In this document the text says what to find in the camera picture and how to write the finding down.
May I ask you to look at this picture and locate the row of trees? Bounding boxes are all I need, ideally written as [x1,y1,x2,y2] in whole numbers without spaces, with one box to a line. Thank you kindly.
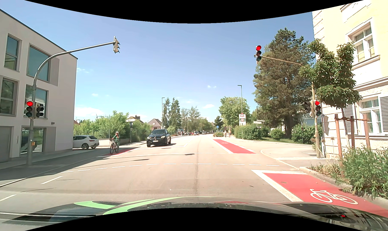
[162,97,215,133]

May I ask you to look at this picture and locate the round-crowned green tree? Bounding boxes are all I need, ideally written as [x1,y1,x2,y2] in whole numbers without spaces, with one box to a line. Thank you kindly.
[219,96,251,127]

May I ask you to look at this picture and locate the house with dark roof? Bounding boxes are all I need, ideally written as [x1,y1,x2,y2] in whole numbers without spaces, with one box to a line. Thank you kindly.
[147,118,163,131]

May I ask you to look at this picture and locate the black car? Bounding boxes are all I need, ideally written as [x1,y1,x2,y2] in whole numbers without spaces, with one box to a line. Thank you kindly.
[146,129,172,147]

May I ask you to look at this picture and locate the green hedge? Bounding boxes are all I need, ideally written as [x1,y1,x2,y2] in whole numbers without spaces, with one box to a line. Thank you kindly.
[233,124,269,140]

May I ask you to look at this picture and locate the grey asphalt road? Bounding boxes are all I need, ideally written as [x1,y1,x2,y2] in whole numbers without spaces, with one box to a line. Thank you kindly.
[0,134,313,222]

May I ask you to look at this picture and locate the person on bicycle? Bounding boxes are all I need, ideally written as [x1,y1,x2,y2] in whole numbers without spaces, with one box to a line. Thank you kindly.
[109,131,121,155]

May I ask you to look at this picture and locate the green bushy trees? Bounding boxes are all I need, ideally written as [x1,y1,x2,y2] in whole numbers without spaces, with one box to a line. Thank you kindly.
[73,111,152,143]

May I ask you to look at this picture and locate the car's own bonnet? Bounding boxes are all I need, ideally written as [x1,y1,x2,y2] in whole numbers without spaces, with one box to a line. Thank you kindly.
[0,196,388,231]

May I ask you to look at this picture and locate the grass verge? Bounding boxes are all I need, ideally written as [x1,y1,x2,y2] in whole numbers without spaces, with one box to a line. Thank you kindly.
[261,137,312,145]

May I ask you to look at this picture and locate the tall dark conifer tree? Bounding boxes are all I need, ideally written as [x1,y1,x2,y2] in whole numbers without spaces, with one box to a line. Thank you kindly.
[253,28,315,138]

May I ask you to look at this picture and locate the grey pavement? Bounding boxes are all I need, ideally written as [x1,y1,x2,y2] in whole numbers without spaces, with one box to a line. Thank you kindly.
[228,136,329,169]
[0,141,146,173]

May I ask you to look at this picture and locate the road markings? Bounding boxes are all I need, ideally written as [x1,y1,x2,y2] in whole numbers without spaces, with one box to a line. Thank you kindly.
[0,139,307,217]

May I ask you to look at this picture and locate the white car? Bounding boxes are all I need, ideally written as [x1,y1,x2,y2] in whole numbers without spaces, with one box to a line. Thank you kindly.
[73,135,100,150]

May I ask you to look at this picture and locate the traffic light on wooden-look mast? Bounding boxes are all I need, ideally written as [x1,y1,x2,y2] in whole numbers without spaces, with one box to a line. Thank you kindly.
[254,45,323,158]

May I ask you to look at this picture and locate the red cycle lane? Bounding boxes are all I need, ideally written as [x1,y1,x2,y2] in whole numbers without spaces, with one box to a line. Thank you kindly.
[213,139,388,221]

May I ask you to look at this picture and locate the small leafy tree with stakes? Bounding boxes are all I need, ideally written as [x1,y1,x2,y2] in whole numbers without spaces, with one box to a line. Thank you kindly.
[299,38,371,161]

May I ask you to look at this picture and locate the white modern building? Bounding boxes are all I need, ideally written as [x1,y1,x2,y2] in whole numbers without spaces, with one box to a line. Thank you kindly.
[0,3,78,165]

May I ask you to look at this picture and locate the green bushes in planting bed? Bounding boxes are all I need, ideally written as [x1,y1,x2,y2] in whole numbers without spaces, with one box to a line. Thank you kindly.
[310,146,388,206]

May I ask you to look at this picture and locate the pale yellow building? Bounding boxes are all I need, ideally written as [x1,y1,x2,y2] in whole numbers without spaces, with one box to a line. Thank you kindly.
[311,0,388,158]

